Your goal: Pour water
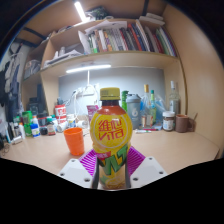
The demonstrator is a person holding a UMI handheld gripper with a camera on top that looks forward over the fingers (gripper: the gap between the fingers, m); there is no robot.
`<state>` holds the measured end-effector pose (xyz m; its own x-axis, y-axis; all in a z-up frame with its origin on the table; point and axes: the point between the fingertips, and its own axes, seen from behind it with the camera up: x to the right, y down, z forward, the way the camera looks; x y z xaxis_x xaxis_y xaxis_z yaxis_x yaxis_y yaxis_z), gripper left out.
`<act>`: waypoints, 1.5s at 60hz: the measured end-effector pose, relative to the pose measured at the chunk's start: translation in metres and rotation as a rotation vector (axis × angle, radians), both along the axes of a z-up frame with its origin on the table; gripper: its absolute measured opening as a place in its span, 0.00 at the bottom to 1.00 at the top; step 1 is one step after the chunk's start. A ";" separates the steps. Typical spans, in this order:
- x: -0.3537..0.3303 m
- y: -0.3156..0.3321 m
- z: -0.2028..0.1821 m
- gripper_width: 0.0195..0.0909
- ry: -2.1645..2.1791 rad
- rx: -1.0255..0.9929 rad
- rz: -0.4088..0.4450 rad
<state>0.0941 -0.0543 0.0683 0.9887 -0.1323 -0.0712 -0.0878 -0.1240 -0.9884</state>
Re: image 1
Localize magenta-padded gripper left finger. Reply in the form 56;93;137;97
57;148;101;190

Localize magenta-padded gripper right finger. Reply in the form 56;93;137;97
124;145;168;190

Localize yellow lemon tea bottle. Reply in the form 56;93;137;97
89;87;134;191

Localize orange plastic cup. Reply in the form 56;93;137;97
63;127;86;157

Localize small brown green-capped bottle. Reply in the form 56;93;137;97
46;116;57;136

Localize white-lidded brown spread jar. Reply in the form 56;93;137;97
162;110;176;132

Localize white blue-labelled bottle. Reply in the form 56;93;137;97
30;122;41;138

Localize brown ceramic mug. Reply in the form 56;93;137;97
175;113;195;134

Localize slim green-capped bottle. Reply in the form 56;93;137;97
148;89;158;127

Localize red and white can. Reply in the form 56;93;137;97
54;104;68;124

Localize clear yellow-capped bottle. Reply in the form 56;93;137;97
141;84;152;128

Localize pink packet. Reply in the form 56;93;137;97
86;104;100;125

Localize green plastic bottle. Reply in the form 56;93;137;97
21;110;34;137

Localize tall clear glass bottle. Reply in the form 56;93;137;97
168;80;182;116

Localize tall green bottle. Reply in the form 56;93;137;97
121;90;130;113

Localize under-shelf light bar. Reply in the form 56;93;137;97
65;63;112;74

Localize dark hanging clothes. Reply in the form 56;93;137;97
0;49;24;118

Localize ceiling light strip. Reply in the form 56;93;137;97
73;0;88;24

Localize white wall power strip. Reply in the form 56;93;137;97
74;84;99;98

